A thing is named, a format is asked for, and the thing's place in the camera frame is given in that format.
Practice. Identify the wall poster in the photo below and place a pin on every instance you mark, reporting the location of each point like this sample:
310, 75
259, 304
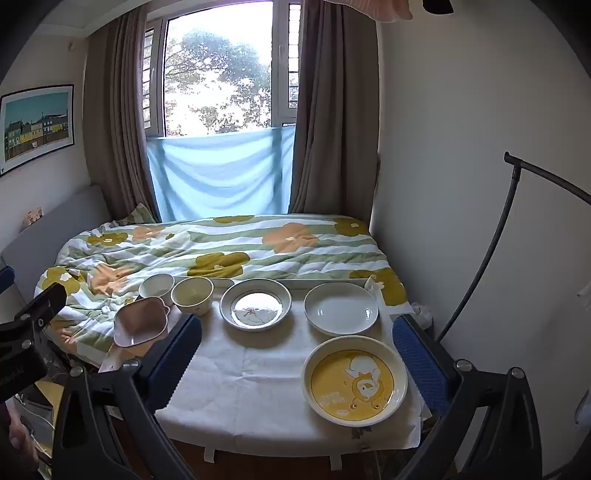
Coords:
37, 124

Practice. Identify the green patterned pillow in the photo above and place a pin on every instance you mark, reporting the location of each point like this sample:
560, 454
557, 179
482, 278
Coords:
138, 214

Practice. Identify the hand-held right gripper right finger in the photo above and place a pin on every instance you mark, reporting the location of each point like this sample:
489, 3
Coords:
418, 364

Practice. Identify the brown curtain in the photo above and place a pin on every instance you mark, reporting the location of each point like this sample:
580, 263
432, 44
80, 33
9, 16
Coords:
332, 115
115, 115

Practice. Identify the crumpled white bag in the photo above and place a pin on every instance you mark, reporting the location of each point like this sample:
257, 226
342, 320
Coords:
421, 314

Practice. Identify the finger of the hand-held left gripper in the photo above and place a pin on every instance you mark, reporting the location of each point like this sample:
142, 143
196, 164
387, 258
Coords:
44, 302
4, 279

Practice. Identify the white bowl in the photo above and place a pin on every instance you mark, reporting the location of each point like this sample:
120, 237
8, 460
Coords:
156, 286

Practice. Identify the window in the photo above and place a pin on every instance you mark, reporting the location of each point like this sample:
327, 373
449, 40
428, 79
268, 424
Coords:
217, 69

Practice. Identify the white tablecloth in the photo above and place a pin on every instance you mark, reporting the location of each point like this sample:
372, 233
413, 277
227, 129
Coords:
249, 378

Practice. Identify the white tissue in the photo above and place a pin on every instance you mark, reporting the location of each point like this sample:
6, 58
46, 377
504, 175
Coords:
374, 284

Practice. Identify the grey rimmed plate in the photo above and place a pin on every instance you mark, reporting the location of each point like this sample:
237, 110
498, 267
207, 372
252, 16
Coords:
255, 305

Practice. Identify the floral blanket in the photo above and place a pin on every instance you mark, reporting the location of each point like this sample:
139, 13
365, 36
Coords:
184, 249

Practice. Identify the yellow flat object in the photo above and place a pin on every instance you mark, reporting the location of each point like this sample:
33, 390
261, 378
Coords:
46, 401

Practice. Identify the small pink toy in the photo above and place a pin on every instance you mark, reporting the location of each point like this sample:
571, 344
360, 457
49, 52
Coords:
33, 216

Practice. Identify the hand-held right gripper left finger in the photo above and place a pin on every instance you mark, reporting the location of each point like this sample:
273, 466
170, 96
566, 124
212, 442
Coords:
181, 353

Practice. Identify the cream bowl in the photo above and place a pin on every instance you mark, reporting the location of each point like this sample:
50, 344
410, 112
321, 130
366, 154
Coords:
191, 295

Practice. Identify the pink square bowl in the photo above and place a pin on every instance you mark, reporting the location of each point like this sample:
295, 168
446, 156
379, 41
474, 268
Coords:
138, 323

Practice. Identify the black hanging object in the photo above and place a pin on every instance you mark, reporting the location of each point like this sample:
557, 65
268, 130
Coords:
437, 5

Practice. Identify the light blue cloth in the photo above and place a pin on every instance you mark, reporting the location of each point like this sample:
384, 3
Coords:
217, 170

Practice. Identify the grey bed headboard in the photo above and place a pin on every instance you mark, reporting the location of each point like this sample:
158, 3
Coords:
60, 221

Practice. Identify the person's left hand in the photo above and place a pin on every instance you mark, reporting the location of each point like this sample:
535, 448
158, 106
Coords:
21, 436

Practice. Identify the pink hanging cloth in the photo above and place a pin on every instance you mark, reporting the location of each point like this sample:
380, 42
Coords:
369, 8

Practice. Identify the plain white plate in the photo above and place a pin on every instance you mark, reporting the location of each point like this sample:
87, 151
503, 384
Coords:
340, 309

